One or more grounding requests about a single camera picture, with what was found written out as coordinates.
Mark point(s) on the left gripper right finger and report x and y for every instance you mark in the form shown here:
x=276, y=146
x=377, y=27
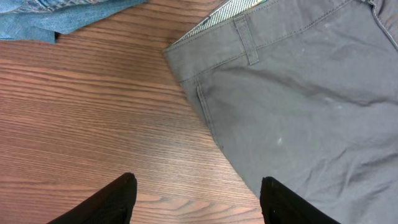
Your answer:
x=280, y=205

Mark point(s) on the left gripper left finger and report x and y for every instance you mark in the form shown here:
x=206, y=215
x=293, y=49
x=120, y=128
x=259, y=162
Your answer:
x=113, y=204

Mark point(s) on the grey shorts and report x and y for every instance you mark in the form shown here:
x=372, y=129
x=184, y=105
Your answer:
x=304, y=91

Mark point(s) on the folded blue denim shorts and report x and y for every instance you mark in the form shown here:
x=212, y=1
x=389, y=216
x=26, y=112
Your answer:
x=42, y=19

